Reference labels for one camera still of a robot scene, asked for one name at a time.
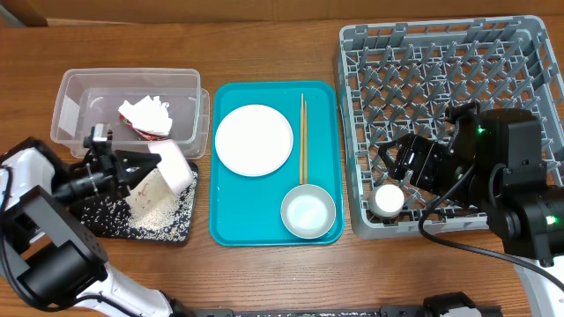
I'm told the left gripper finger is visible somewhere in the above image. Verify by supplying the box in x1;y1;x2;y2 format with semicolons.
117;166;155;197
115;150;161;177

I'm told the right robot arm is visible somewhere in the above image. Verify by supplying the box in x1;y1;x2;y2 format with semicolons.
378;101;563;316

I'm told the small white cup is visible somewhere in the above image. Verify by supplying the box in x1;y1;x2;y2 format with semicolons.
368;184;404;218

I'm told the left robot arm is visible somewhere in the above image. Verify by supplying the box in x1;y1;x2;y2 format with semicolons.
1;136;193;316

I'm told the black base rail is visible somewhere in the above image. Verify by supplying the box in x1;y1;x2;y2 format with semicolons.
194;291;503;317

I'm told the wooden chopstick right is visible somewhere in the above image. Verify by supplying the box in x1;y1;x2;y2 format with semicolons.
303;101;308;184

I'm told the black tray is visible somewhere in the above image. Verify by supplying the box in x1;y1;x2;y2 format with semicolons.
70;158;200;244

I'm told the clear plastic bin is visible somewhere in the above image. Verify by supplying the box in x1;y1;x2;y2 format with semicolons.
50;68;210;157

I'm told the crumpled white paper waste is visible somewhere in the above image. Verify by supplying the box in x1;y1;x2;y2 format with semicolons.
118;95;173;141

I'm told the pink bowl with rice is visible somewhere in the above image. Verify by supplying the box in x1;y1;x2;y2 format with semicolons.
126;140;194;217

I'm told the teal serving tray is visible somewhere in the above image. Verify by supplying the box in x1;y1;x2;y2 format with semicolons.
209;80;345;247

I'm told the grey metal bowl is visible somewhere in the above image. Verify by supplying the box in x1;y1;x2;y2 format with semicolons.
280;184;337;240

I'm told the spilled rice pile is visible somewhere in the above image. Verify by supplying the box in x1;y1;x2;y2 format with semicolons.
81;166;198;242

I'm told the wooden chopstick left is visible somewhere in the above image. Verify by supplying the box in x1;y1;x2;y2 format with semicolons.
299;93;304;185

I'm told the wooden chopstick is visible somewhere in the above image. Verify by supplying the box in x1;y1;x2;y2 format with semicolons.
303;101;308;184
299;93;304;185

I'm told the grey dish rack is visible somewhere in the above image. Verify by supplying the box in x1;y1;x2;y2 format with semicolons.
335;15;563;240

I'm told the white round plate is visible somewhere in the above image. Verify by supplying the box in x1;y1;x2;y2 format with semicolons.
214;104;293;177

